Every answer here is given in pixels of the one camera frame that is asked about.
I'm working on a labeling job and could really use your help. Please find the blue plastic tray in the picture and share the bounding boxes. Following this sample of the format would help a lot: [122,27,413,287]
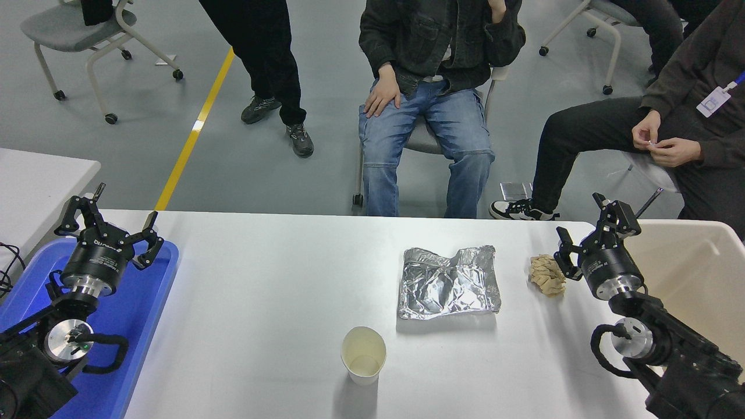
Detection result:
[0,237,180,419]

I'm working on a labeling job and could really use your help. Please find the shiny metal floor plate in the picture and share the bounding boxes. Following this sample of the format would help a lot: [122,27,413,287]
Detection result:
[499,182,533,203]

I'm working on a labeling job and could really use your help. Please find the large pale plastic bin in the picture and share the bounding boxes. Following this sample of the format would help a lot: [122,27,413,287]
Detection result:
[624,219,745,386]

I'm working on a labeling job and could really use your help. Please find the person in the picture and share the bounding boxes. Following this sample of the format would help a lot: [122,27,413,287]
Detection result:
[489,0,745,240]
[198,0,315,159]
[352,0,527,219]
[608,0,722,88]

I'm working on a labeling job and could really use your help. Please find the silver foil tray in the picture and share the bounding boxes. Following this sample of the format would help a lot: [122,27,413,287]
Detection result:
[398,245,502,321]

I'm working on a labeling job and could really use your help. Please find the white seat chair black leg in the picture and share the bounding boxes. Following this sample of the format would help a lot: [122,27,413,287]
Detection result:
[605,150,682,219]

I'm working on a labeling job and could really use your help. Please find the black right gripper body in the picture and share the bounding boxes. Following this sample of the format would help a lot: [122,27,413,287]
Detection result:
[579,243,644,297]

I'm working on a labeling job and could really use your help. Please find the tan paper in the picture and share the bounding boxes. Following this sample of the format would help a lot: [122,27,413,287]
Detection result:
[528,254,567,297]

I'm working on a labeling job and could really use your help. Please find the black cable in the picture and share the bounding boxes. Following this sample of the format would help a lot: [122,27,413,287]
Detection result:
[0,242,27,299]

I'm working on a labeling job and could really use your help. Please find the white paper cup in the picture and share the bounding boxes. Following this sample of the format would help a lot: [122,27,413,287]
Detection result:
[341,326,388,386]

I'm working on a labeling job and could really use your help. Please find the white badge blue lanyard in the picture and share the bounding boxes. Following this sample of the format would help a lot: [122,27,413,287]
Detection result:
[696,70,745,119]

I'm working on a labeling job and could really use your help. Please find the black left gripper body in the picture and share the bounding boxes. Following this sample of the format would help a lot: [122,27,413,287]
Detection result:
[61,230,136,288]

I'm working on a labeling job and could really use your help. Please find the white side table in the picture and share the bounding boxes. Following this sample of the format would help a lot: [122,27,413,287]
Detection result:
[0,148,101,274]

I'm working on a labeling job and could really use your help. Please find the black garment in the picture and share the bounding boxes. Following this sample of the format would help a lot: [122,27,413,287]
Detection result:
[80,0,115,27]

